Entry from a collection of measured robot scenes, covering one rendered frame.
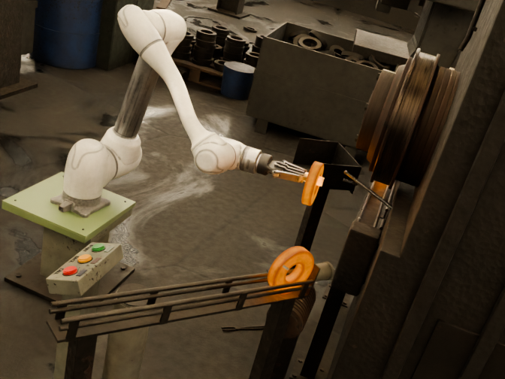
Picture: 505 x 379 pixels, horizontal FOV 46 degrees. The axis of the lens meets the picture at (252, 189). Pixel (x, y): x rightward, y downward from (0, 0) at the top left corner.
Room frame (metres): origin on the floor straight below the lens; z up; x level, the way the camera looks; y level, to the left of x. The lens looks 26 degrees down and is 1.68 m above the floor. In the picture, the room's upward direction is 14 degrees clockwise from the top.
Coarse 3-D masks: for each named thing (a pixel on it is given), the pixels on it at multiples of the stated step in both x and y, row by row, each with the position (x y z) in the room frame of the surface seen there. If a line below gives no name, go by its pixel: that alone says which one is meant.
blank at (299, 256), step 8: (296, 248) 1.53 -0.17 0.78; (304, 248) 1.56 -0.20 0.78; (280, 256) 1.50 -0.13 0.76; (288, 256) 1.50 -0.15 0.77; (296, 256) 1.51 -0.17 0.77; (304, 256) 1.53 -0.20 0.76; (312, 256) 1.56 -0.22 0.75; (272, 264) 1.49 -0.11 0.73; (280, 264) 1.48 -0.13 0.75; (288, 264) 1.49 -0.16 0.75; (296, 264) 1.52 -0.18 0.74; (304, 264) 1.54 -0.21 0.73; (312, 264) 1.57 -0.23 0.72; (272, 272) 1.48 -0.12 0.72; (280, 272) 1.48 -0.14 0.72; (296, 272) 1.55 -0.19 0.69; (304, 272) 1.55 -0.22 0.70; (272, 280) 1.47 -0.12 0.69; (280, 280) 1.49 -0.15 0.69; (288, 280) 1.52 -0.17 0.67; (296, 280) 1.53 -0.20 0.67
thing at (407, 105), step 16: (416, 64) 1.89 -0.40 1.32; (432, 64) 1.90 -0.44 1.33; (416, 80) 1.83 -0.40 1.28; (400, 96) 1.78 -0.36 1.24; (416, 96) 1.79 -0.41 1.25; (400, 112) 1.77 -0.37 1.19; (416, 112) 1.77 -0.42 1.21; (400, 128) 1.76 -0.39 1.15; (384, 144) 1.75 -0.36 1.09; (400, 144) 1.75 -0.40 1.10; (384, 160) 1.77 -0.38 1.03; (384, 176) 1.81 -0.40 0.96
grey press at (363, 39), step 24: (384, 0) 4.96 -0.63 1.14; (408, 0) 4.94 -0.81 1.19; (432, 0) 4.52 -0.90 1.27; (456, 0) 4.51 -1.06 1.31; (432, 24) 4.78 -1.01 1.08; (456, 24) 4.77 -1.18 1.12; (360, 48) 4.74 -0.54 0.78; (384, 48) 4.88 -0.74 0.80; (408, 48) 5.11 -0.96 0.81; (432, 48) 4.78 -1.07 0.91; (456, 48) 4.76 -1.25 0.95
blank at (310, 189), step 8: (312, 168) 1.89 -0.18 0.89; (320, 168) 1.89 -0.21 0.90; (312, 176) 1.86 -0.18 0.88; (320, 176) 1.94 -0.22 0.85; (304, 184) 1.85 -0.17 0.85; (312, 184) 1.85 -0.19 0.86; (304, 192) 1.85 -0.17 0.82; (312, 192) 1.84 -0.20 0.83; (304, 200) 1.85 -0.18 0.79; (312, 200) 1.88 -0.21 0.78
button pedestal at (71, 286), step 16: (96, 256) 1.49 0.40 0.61; (112, 256) 1.51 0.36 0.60; (96, 272) 1.43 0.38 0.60; (48, 288) 1.36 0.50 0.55; (64, 288) 1.35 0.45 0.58; (80, 288) 1.34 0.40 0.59; (96, 288) 1.49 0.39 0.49; (80, 304) 1.41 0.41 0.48; (64, 352) 1.42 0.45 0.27; (64, 368) 1.42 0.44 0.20
